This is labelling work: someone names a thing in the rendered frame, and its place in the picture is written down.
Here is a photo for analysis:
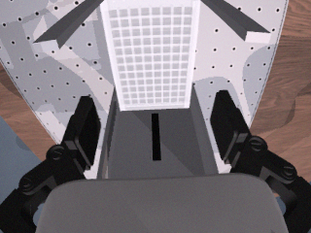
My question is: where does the grey rectangular base plate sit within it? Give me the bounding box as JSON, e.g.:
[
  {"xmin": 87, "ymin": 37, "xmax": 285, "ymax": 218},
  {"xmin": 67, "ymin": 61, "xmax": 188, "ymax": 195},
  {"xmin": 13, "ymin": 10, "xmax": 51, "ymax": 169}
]
[{"xmin": 0, "ymin": 0, "xmax": 289, "ymax": 179}]

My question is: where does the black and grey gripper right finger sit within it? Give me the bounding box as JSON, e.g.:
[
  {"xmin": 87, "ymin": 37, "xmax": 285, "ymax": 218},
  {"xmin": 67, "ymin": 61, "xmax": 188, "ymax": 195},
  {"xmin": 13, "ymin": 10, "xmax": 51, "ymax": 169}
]
[{"xmin": 210, "ymin": 90, "xmax": 311, "ymax": 233}]

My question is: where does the white well plate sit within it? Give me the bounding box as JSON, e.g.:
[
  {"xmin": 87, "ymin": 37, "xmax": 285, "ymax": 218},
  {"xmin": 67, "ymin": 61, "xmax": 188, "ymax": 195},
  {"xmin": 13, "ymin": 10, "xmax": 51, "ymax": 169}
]
[{"xmin": 100, "ymin": 0, "xmax": 200, "ymax": 111}]

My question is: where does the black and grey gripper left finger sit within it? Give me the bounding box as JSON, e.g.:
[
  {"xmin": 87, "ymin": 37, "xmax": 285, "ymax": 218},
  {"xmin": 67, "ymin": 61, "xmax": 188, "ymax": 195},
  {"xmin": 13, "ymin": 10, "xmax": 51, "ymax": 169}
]
[{"xmin": 0, "ymin": 96, "xmax": 101, "ymax": 233}]

